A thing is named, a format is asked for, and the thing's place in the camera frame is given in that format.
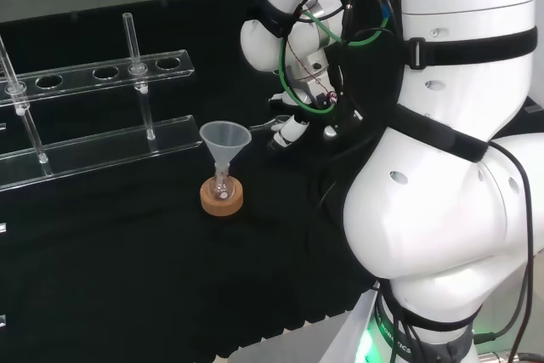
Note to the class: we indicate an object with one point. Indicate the black cloth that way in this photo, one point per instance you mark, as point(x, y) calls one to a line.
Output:
point(127, 273)

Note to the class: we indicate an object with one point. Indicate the clear glass weighing funnel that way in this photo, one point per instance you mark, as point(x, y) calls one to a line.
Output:
point(263, 126)

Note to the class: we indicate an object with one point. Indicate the clear acrylic funnel stand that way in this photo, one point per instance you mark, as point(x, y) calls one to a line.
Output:
point(106, 146)

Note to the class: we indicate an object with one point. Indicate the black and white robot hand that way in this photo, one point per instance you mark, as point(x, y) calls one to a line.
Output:
point(289, 131)

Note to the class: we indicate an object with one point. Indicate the small round-bottom glass flask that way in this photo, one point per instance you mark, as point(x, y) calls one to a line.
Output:
point(222, 188)

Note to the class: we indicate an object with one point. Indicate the translucent plastic funnel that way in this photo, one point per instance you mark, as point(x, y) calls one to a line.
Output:
point(225, 137)

